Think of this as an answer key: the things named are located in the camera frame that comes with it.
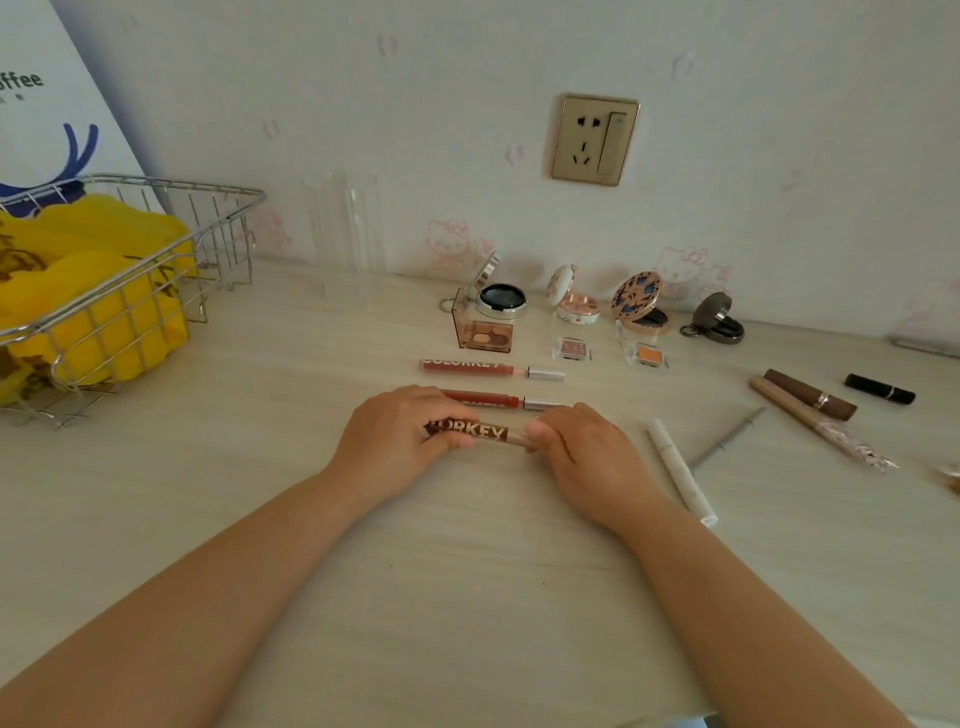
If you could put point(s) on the brown lipstick tube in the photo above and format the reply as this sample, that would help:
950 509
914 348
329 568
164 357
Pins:
806 391

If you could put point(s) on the black lipstick tube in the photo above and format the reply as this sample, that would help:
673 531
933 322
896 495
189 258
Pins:
879 388

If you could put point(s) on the gold wall socket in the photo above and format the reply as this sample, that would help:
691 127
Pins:
594 140

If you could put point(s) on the pink blue patterned compact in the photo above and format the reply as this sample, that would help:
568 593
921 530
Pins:
634 294

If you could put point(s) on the grey pen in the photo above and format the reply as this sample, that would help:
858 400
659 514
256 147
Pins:
926 346

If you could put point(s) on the brown Colorkey lip gloss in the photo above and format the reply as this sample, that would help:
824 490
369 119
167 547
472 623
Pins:
480 433

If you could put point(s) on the light wooden table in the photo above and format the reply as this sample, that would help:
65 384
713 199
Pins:
450 600

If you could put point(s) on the clear acrylic organizer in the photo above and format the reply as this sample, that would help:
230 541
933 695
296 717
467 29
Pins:
345 225

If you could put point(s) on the person's right hand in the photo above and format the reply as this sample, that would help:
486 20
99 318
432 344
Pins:
600 472

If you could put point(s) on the silver round cushion compact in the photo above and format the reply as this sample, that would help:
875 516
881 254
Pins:
502 298

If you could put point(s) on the grey slim eyeliner pencil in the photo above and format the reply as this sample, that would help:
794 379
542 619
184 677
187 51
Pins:
727 439

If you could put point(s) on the white floral round compact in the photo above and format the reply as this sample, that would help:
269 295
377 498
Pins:
579 307

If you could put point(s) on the pink single eyeshadow pan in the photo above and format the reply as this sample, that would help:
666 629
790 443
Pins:
573 349

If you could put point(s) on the person's right forearm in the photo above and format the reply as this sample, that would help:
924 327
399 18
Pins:
750 637

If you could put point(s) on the white paper bag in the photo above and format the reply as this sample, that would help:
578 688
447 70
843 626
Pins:
45 45

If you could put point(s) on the orange single eyeshadow pan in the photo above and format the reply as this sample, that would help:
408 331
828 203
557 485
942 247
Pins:
649 354

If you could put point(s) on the white concealer tube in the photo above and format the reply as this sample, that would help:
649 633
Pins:
682 472

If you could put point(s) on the small dark round compact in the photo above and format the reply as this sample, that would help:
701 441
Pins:
712 307

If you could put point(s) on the ornate rose gold lip tube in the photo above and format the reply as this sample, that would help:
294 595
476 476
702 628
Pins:
825 431

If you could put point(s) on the yellow plastic bag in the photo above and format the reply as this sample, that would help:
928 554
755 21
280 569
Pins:
90 300

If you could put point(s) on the person's left hand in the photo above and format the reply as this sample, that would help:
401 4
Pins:
390 442

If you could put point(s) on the person's left forearm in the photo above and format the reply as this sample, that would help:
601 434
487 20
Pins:
187 615

